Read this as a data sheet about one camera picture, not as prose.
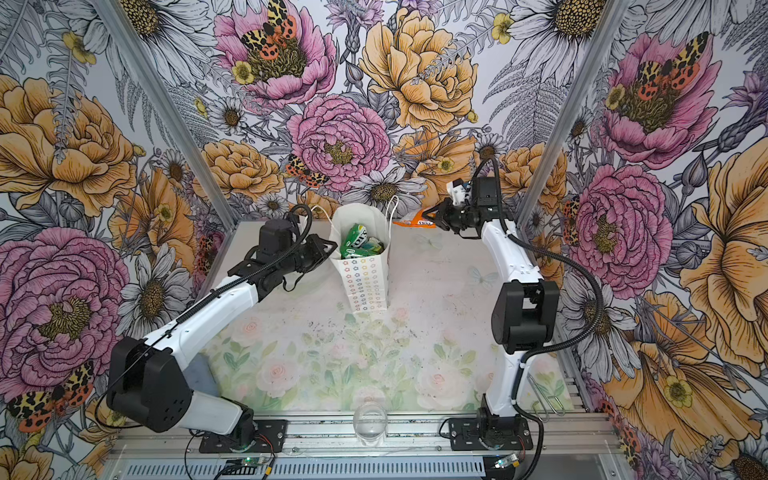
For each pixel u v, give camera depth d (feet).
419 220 2.85
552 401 2.61
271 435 2.41
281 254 2.09
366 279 2.72
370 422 2.55
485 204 2.35
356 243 2.95
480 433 2.22
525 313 1.69
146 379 1.36
